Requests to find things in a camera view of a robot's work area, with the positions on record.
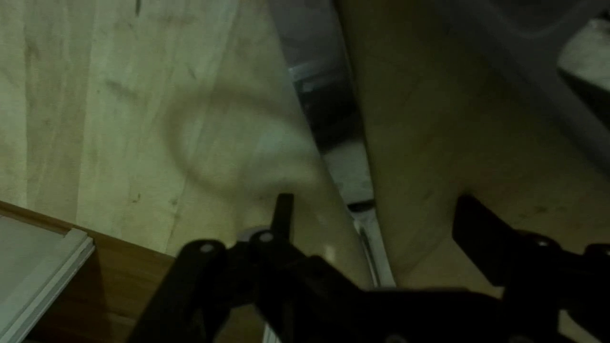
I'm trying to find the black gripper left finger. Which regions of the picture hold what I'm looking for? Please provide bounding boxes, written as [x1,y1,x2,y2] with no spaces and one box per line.
[171,192,312,312]

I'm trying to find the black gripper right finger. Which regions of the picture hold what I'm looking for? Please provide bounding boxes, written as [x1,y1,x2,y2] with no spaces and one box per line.
[451,192,610,320]

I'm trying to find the silver table knife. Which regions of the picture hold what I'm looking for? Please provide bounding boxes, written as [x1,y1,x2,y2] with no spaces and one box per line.
[264,0,400,291]

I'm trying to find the grey plastic cutlery holder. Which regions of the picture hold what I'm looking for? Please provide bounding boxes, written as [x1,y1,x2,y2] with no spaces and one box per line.
[434,0,610,177]

